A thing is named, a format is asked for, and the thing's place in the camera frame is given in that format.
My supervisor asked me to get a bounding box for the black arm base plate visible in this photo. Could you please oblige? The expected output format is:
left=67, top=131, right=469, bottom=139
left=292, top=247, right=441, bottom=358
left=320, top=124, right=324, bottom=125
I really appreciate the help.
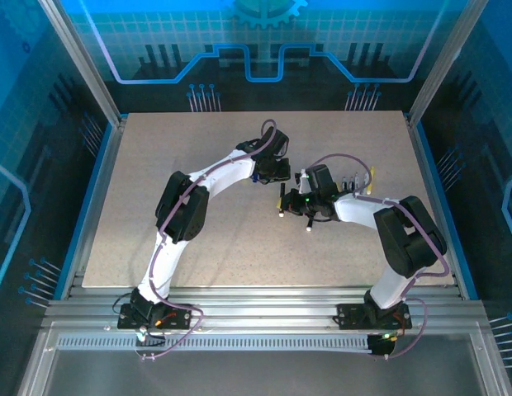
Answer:
left=116, top=304, right=194, bottom=331
left=336, top=303, right=413, bottom=331

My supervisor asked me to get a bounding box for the blue edge trim strip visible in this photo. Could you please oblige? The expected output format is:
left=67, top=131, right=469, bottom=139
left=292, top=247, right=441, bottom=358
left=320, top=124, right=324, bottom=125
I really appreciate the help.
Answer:
left=415, top=122, right=479, bottom=300
left=53, top=122, right=116, bottom=300

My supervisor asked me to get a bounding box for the grey metal sheet panel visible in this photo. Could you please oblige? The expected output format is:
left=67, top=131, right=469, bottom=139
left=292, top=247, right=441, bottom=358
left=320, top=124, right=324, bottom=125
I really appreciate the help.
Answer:
left=16, top=325, right=512, bottom=396

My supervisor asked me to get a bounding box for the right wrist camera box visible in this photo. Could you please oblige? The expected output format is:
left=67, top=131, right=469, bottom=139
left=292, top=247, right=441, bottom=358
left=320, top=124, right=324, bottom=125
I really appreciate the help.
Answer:
left=294, top=167, right=311, bottom=193

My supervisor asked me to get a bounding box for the aluminium frame post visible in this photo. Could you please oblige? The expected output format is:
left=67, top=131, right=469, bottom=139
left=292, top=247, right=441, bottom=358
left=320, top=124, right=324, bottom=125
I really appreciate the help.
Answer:
left=406, top=0, right=489, bottom=127
left=37, top=0, right=124, bottom=127

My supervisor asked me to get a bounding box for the slotted grey cable duct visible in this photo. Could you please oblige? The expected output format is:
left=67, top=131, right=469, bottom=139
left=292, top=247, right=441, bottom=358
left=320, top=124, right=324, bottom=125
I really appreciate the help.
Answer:
left=56, top=336, right=372, bottom=351

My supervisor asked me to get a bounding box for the wide aluminium mounting rail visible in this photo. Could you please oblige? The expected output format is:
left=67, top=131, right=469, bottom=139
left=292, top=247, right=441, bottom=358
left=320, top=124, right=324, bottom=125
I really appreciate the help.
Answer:
left=43, top=286, right=491, bottom=329

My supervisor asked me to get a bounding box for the aluminium table side rail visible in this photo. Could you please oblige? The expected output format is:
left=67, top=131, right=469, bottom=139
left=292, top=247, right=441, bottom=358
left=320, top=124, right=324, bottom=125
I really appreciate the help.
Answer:
left=405, top=117, right=466, bottom=300
left=61, top=117, right=129, bottom=300

